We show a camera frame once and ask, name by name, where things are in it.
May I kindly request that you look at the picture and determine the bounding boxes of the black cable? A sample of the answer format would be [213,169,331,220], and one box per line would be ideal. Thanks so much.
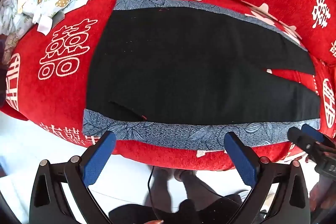
[147,166,161,222]

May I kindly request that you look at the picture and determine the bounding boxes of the red printed blanket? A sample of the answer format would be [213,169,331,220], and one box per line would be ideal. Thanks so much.
[0,0,336,171]

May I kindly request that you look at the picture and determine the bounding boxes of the person's right hand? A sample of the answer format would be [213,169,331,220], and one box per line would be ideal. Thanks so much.
[310,180,336,213]

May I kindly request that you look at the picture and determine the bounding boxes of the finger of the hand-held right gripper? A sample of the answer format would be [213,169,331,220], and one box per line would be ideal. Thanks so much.
[287,126,316,154]
[301,123,336,147]

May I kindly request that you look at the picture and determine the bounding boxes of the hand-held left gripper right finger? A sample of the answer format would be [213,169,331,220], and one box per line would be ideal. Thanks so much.
[224,131,311,224]

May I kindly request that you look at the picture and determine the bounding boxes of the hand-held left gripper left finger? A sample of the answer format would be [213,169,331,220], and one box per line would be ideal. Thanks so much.
[29,131,117,224]

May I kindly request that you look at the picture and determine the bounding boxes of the black pants with blue trim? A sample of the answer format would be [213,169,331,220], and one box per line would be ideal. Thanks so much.
[82,0,321,151]

